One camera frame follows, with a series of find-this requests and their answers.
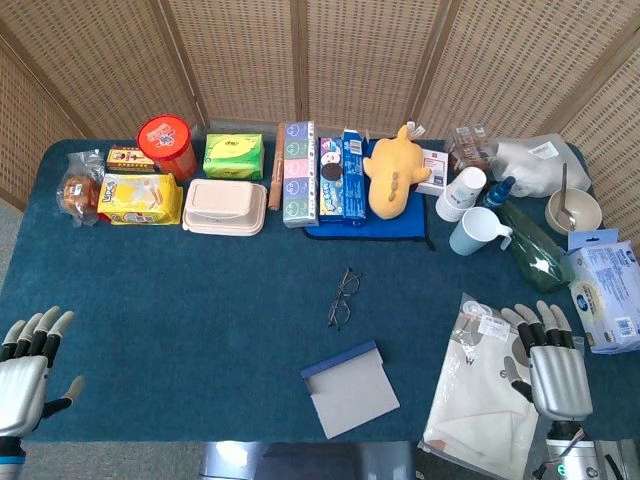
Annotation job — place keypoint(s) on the yellow plush toy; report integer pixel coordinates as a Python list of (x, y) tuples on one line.
[(395, 170)]

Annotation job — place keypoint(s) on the dark blue bottle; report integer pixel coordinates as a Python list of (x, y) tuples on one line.
[(500, 192)]

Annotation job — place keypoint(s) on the blue glasses case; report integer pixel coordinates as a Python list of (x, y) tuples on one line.
[(355, 395)]

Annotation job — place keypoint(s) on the green tissue pack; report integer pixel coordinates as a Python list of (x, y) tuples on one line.
[(232, 155)]

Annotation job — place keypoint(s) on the beige lunch box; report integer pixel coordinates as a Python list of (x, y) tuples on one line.
[(225, 205)]

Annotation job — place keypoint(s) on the thin-framed eyeglasses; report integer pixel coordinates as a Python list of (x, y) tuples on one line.
[(343, 296)]

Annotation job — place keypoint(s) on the stack of white paper cups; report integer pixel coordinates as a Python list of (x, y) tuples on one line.
[(460, 192)]

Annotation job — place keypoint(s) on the metal spoon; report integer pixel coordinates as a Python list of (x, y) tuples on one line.
[(564, 190)]

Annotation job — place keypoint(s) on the white garment in clear bag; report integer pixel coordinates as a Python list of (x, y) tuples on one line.
[(475, 390)]

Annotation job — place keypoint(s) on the light blue mug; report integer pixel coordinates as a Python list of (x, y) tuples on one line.
[(472, 230)]

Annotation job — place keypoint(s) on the yellow biscuit pack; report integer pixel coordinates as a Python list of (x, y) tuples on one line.
[(140, 200)]

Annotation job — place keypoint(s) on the light blue carton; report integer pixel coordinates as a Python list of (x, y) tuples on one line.
[(595, 239)]

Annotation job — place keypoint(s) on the wooden rolling pin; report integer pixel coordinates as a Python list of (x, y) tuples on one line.
[(276, 170)]

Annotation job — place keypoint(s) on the dark robot base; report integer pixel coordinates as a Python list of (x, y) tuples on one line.
[(300, 460)]

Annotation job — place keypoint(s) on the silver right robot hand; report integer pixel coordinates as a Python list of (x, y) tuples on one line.
[(560, 380)]

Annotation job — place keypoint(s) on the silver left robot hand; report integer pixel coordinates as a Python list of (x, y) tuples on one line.
[(20, 385)]

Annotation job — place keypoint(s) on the wicker folding screen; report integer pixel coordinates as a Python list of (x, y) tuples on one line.
[(350, 50)]

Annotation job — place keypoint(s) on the pastel pocket tissue multipack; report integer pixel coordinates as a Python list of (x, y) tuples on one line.
[(300, 175)]

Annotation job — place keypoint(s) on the small red brown snack box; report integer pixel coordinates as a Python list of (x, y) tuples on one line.
[(130, 159)]

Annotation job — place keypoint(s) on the white plastic bag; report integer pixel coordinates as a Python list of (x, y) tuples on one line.
[(530, 160)]

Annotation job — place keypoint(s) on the orange tub with red lid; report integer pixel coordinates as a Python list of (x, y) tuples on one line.
[(165, 135)]

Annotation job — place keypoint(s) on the blue sandwich cookie box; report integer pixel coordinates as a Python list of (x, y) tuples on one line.
[(331, 175)]

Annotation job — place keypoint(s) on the small white box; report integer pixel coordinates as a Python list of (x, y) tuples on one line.
[(436, 172)]

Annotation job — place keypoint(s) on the green glass bottle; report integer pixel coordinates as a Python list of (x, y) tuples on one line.
[(535, 250)]

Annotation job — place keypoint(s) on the beige bowl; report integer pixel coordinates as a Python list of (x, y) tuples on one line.
[(585, 210)]

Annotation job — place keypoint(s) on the blue cloth mat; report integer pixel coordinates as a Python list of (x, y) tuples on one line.
[(390, 227)]

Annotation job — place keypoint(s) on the dark blue long carton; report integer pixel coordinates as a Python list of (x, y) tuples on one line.
[(354, 185)]

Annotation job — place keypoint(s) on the white blue wet wipes pack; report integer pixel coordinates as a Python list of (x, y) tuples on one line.
[(605, 295)]

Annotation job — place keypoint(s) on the bread in clear bag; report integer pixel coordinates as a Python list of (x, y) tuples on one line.
[(80, 192)]

